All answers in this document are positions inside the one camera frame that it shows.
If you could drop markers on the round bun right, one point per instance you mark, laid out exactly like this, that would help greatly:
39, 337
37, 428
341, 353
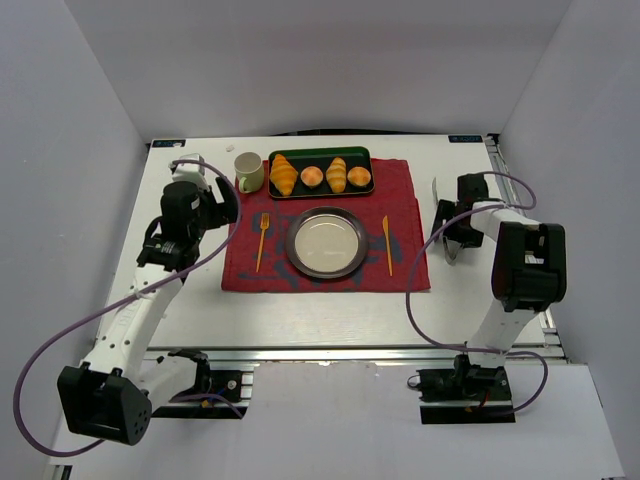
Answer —
359, 177

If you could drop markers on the large striped croissant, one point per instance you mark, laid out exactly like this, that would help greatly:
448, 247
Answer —
283, 175

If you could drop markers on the dark green serving tray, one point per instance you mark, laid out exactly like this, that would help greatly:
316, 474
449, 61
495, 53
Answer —
354, 156

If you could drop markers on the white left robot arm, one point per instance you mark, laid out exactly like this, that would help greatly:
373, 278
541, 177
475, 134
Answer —
109, 396

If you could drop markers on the blue label sticker right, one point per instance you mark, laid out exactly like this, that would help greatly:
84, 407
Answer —
464, 139

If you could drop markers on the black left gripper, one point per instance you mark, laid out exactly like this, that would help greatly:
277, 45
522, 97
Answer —
226, 201

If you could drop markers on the red patterned placemat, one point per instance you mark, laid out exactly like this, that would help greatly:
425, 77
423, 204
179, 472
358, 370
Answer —
393, 196

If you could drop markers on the metal serving tongs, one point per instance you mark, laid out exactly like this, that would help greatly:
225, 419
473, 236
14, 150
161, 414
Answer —
450, 248

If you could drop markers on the orange plastic fork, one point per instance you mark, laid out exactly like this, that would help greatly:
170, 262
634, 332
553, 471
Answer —
264, 226

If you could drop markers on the round bun left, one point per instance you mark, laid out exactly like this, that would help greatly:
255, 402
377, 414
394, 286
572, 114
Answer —
312, 177

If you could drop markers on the round bun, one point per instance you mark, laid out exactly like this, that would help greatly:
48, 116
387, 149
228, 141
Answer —
359, 177
312, 177

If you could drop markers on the dark rimmed white plate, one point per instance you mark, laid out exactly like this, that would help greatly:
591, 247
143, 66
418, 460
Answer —
326, 243

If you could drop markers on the orange plastic knife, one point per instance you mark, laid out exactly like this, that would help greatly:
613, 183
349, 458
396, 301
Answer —
386, 231

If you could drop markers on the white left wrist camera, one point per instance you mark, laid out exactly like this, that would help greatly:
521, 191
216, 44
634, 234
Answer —
189, 168

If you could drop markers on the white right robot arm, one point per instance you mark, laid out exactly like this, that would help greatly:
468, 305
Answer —
528, 275

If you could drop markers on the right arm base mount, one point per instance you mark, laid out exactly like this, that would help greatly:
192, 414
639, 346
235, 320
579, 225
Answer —
450, 395

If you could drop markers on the blue label sticker left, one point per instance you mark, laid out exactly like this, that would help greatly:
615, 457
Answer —
168, 143

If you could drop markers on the blue label sticker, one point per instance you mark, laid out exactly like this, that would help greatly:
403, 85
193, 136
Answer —
464, 139
168, 143

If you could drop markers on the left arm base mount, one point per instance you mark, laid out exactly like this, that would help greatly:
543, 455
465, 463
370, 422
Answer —
215, 395

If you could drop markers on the pale green mug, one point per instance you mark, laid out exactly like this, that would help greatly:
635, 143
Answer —
249, 170

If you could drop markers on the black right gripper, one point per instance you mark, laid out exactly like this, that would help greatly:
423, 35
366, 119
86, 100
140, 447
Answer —
447, 223

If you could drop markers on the small striped croissant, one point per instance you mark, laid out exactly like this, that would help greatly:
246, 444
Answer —
336, 175

